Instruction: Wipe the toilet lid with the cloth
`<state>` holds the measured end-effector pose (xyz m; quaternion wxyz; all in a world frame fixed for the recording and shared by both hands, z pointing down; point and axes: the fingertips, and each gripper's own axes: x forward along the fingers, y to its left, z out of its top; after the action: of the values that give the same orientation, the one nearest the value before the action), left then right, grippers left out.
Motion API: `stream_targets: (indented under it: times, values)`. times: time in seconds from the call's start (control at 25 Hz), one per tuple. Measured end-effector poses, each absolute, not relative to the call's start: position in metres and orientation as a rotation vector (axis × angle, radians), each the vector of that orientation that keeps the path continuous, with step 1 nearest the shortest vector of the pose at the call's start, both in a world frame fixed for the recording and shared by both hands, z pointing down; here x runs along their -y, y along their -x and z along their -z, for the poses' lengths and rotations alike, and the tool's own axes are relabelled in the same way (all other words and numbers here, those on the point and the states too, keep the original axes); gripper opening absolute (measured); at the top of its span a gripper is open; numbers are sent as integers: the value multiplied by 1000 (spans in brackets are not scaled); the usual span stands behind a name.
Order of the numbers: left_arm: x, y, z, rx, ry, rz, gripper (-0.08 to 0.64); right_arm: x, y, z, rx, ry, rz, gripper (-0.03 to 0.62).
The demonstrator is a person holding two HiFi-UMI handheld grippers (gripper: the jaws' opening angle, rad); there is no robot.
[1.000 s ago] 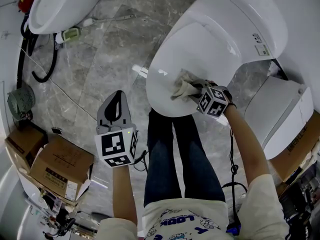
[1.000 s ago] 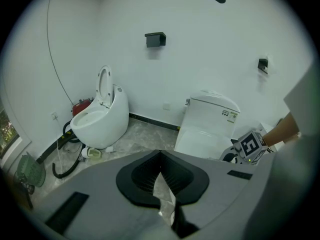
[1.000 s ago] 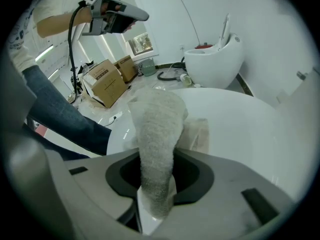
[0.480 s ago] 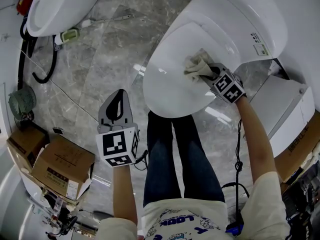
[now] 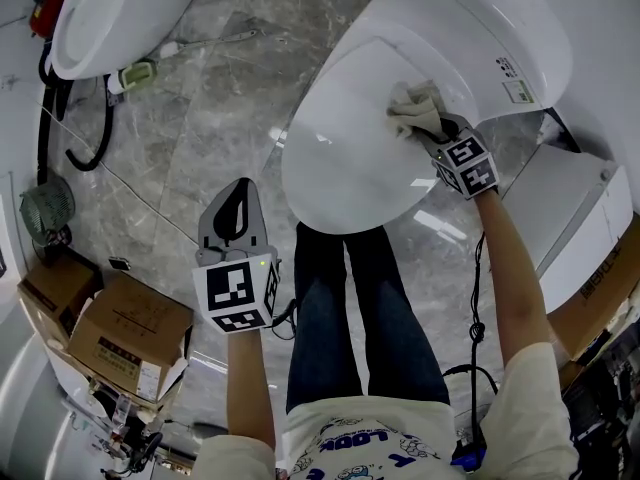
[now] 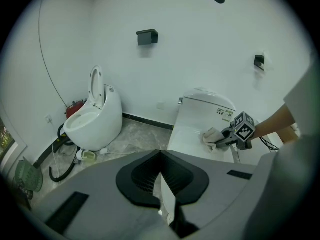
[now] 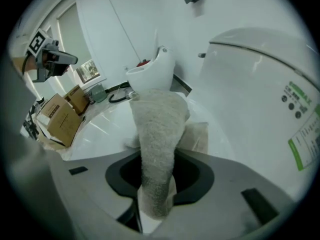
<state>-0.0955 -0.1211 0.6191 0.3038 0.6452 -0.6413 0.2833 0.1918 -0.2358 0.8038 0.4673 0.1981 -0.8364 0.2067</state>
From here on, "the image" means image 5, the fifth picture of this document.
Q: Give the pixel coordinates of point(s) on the person's cream printed shirt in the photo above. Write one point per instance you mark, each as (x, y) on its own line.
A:
(530, 418)

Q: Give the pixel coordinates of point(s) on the person's right forearm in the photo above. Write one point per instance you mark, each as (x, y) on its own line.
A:
(510, 278)

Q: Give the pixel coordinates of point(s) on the person's left forearm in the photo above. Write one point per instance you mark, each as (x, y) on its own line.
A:
(250, 383)

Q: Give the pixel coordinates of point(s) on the green and white scrubber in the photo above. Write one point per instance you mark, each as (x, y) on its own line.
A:
(135, 74)

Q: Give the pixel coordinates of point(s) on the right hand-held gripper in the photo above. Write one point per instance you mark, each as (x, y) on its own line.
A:
(472, 165)

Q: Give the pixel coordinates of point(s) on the blue device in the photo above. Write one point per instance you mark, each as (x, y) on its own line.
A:
(470, 455)

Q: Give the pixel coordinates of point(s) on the white oval toilet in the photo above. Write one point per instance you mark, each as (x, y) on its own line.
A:
(115, 13)

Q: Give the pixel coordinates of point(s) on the white curved fixture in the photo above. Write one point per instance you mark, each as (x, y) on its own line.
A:
(25, 398)

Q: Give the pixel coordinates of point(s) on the green mesh fan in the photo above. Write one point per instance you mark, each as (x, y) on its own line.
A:
(47, 208)

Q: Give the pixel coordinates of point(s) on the white toilet tank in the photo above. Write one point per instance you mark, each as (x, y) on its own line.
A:
(570, 218)

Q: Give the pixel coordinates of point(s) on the large open cardboard box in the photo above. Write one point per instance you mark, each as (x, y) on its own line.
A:
(130, 328)

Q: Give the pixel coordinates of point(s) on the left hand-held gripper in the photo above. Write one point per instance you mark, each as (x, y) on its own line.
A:
(235, 293)

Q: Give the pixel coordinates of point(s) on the white toilet lid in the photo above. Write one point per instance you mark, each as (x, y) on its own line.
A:
(350, 168)

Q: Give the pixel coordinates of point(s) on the brown printed cardboard box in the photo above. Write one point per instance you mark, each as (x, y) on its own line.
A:
(600, 293)

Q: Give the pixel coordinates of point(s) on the person's left leg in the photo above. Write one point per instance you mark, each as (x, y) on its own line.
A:
(320, 318)

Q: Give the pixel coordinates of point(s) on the small black floor object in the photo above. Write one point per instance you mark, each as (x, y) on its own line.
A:
(120, 263)

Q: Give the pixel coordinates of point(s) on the person's right leg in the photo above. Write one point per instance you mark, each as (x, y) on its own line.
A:
(400, 328)

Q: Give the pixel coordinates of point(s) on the beige cloth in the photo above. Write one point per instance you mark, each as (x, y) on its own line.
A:
(412, 110)

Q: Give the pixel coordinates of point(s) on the small brown cardboard box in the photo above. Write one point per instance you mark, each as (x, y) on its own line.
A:
(55, 288)

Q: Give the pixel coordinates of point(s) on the white toilet body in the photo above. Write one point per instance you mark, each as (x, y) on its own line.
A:
(470, 23)

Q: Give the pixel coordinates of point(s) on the person's leg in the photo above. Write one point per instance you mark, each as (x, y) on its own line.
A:
(400, 328)
(320, 318)

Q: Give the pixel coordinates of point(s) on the green label sticker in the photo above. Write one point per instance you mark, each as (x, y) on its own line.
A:
(518, 91)

